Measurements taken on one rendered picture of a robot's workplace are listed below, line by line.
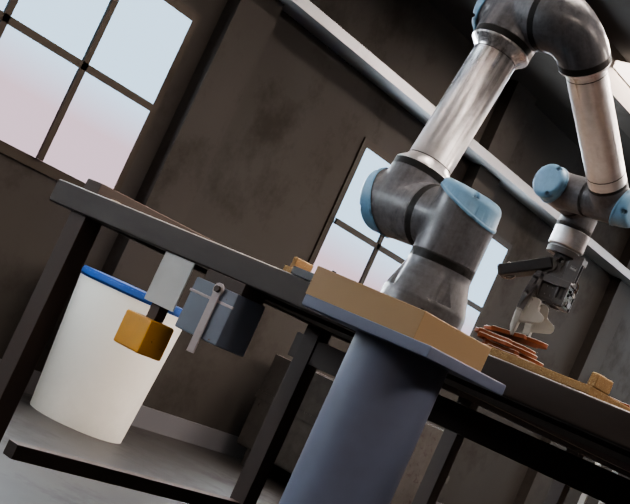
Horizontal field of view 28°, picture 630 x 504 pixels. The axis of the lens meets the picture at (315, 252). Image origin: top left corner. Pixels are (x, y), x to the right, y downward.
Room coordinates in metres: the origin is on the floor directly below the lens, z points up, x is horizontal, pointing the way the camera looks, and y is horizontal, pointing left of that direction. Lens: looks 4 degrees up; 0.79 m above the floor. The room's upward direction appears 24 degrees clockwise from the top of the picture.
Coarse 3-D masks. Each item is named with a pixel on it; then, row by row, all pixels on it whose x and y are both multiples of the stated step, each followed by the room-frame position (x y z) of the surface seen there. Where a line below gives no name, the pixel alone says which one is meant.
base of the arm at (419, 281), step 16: (416, 256) 2.09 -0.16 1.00; (432, 256) 2.07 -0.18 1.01; (400, 272) 2.09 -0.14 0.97; (416, 272) 2.07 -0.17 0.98; (432, 272) 2.06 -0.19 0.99; (448, 272) 2.06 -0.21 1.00; (464, 272) 2.07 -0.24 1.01; (384, 288) 2.10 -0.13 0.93; (400, 288) 2.07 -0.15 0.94; (416, 288) 2.05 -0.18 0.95; (432, 288) 2.05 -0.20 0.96; (448, 288) 2.06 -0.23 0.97; (464, 288) 2.08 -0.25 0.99; (416, 304) 2.05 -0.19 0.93; (432, 304) 2.05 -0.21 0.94; (448, 304) 2.06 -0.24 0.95; (464, 304) 2.09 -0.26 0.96; (448, 320) 2.06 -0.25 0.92; (464, 320) 2.10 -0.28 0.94
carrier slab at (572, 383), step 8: (496, 352) 2.39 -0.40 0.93; (504, 352) 2.38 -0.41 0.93; (504, 360) 2.38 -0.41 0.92; (512, 360) 2.36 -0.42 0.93; (520, 360) 2.35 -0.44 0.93; (528, 368) 2.34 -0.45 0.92; (536, 368) 2.32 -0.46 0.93; (544, 368) 2.31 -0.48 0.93; (544, 376) 2.31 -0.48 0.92; (552, 376) 2.30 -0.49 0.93; (560, 376) 2.29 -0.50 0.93; (568, 384) 2.27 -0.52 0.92; (576, 384) 2.26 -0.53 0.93; (584, 384) 2.25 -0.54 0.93; (584, 392) 2.25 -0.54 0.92; (592, 392) 2.25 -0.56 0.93; (600, 392) 2.27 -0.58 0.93; (608, 400) 2.29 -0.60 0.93; (616, 400) 2.31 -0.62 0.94; (624, 408) 2.34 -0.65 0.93
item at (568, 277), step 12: (552, 252) 2.57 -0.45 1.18; (564, 252) 2.52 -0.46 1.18; (564, 264) 2.54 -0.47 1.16; (576, 264) 2.53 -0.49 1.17; (540, 276) 2.54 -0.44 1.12; (552, 276) 2.52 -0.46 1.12; (564, 276) 2.53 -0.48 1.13; (576, 276) 2.52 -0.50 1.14; (540, 288) 2.54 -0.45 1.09; (552, 288) 2.53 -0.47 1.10; (564, 288) 2.52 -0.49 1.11; (576, 288) 2.54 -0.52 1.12; (540, 300) 2.57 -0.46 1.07; (552, 300) 2.51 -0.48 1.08; (564, 300) 2.52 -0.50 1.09
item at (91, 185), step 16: (96, 192) 3.18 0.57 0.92; (112, 192) 3.21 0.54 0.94; (144, 208) 3.30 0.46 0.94; (176, 224) 3.40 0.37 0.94; (272, 304) 3.79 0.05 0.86; (304, 320) 3.93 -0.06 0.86; (336, 336) 4.07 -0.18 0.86; (480, 400) 4.85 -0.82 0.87; (512, 416) 5.07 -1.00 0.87; (544, 432) 5.31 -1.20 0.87; (576, 448) 5.57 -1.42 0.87; (608, 464) 5.86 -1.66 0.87
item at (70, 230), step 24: (72, 216) 3.09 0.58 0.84; (72, 240) 3.07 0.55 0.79; (48, 264) 3.10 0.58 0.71; (72, 264) 3.08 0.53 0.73; (48, 288) 3.07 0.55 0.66; (24, 312) 3.10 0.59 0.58; (48, 312) 3.08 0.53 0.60; (24, 336) 3.08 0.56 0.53; (48, 336) 3.11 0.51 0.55; (24, 360) 3.08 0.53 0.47; (0, 384) 3.08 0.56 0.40; (24, 384) 3.10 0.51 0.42; (0, 408) 3.08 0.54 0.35; (0, 432) 3.10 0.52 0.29
